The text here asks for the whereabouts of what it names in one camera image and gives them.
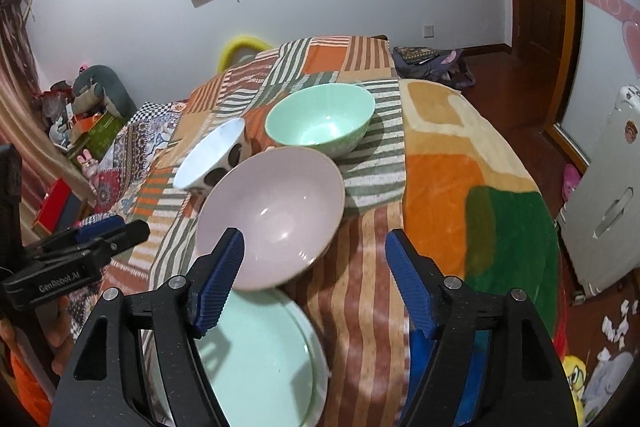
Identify yellow plush toy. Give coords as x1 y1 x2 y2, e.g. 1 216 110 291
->
562 354 588 413

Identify white sliding door with hearts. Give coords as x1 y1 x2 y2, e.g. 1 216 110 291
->
545 0 640 168

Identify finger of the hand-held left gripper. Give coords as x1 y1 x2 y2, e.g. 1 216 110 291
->
25 215 127 254
22 221 151 267

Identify scattered white paper scraps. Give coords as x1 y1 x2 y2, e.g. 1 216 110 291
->
570 277 631 363

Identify yellow foam tube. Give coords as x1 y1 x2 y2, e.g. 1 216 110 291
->
220 34 273 70

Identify mint green bowl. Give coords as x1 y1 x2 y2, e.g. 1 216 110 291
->
264 83 377 159

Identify grey plush toy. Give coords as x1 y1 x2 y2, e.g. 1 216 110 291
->
72 65 137 118

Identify green cardboard box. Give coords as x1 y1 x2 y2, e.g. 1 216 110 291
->
75 112 128 162

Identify colour block fleece blanket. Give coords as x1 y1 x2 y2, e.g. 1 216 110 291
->
397 78 563 427

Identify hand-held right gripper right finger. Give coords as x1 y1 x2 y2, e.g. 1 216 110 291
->
385 229 583 427

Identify red box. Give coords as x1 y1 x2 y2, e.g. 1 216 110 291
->
32 177 73 228

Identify white bowl with dark spots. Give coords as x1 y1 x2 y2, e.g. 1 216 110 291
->
173 118 247 198

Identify pink rabbit toy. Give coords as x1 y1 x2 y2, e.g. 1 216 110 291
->
79 149 101 180

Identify brown striped curtain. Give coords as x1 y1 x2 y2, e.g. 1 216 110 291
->
0 0 96 248

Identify pink bowl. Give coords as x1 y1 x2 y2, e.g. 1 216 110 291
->
195 147 347 292

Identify dark grey box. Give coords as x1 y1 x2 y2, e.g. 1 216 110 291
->
60 196 85 228

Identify orange striped patchwork blanket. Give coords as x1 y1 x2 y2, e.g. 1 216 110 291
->
70 35 416 427

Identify pink slipper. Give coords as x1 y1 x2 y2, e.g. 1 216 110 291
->
562 164 583 202

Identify orange cardboard box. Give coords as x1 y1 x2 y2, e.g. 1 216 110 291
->
70 116 111 142

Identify mint green plate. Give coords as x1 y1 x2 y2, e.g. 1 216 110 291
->
150 289 318 427

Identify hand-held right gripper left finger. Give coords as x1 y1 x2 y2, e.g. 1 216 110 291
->
50 227 246 427

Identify dark bag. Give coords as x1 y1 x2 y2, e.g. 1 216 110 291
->
391 46 476 88

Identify patterned checkered quilt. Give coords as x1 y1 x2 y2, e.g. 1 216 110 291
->
67 101 188 338

